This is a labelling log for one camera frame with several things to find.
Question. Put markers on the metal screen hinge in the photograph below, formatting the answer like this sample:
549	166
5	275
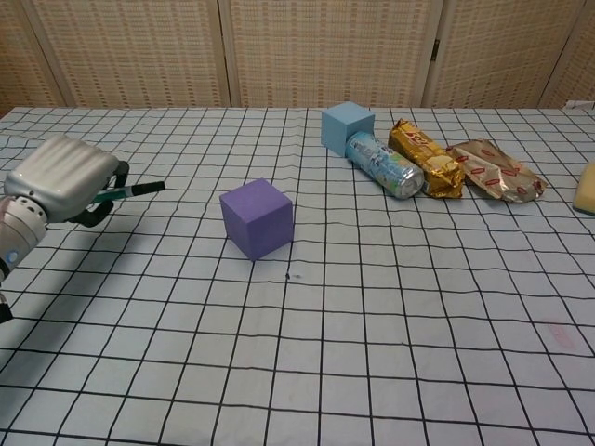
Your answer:
436	48

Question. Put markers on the green black marker pen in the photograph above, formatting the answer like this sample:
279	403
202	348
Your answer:
137	189

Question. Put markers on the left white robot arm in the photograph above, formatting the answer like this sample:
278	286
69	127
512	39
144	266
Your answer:
18	227

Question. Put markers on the yellow sponge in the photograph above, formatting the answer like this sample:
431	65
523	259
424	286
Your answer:
586	190

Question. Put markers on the silver foil packet red logos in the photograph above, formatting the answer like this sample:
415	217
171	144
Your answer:
502	174

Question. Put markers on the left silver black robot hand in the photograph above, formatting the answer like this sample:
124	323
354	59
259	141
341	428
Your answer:
60	176

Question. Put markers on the gold snack packet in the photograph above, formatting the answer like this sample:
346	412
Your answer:
430	158

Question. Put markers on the light blue drink can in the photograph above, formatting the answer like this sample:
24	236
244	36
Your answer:
381	162

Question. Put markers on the white black checkered tablecloth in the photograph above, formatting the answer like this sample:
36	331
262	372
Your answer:
325	348

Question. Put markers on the purple foam cube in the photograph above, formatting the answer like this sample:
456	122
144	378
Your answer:
260	223

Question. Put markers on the light blue foam cube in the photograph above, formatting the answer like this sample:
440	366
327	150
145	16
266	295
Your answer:
339	127

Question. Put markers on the beige woven folding screen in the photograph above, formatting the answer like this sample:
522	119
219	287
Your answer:
302	51

